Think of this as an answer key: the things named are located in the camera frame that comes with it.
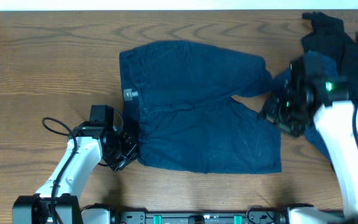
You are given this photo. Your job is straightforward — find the navy blue shorts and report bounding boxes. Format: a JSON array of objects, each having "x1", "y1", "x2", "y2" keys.
[{"x1": 119, "y1": 40, "x2": 282, "y2": 174}]

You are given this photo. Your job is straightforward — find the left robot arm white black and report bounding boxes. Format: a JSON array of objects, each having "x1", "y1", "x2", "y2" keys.
[{"x1": 12, "y1": 126, "x2": 138, "y2": 223}]

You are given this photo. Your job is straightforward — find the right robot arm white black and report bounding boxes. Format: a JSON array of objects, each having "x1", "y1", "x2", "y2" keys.
[{"x1": 259, "y1": 77, "x2": 358, "y2": 223}]

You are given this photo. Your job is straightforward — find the blue denim garment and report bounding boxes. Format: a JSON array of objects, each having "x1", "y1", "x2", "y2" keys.
[{"x1": 272, "y1": 51, "x2": 338, "y2": 162}]

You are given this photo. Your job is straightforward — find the black garment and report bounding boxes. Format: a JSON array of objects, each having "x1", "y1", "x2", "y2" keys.
[{"x1": 301, "y1": 12, "x2": 358, "y2": 104}]

